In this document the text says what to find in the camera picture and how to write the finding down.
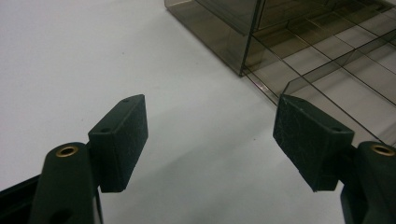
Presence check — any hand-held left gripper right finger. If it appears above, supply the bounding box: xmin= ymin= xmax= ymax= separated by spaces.
xmin=272 ymin=93 xmax=396 ymax=224

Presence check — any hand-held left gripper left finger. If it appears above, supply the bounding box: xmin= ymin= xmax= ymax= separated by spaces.
xmin=27 ymin=93 xmax=149 ymax=224

